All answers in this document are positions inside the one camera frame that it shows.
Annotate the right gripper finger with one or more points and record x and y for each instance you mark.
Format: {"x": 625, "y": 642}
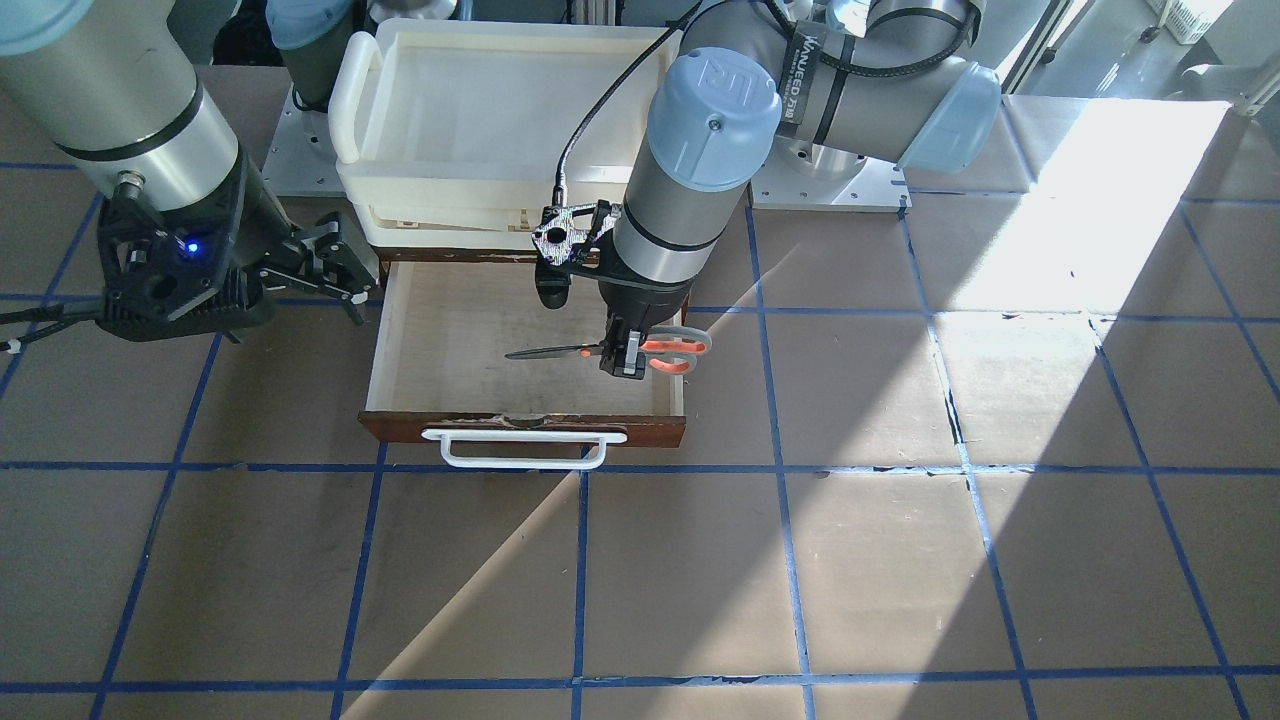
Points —
{"x": 335, "y": 254}
{"x": 350, "y": 286}

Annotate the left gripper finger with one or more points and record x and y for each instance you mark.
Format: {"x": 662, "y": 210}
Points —
{"x": 632, "y": 355}
{"x": 617, "y": 360}

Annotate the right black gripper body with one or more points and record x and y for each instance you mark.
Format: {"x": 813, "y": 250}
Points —
{"x": 262, "y": 215}

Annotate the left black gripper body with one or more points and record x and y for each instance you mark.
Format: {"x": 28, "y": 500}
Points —
{"x": 641, "y": 297}

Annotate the grey orange scissors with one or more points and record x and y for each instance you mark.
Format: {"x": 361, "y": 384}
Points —
{"x": 669, "y": 349}

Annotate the wooden drawer with white handle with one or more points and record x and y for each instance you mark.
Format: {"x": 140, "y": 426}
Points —
{"x": 443, "y": 373}

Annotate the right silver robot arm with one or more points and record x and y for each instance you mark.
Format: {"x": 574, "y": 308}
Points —
{"x": 108, "y": 84}

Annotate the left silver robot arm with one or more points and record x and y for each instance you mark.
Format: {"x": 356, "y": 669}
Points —
{"x": 745, "y": 75}

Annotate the brown wooden drawer cabinet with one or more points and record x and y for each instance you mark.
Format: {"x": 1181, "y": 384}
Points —
{"x": 518, "y": 247}

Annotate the white plastic bin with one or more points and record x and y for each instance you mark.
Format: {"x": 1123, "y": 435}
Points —
{"x": 448, "y": 133}

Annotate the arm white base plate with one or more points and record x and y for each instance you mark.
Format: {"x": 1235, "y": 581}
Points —
{"x": 301, "y": 160}
{"x": 802, "y": 175}

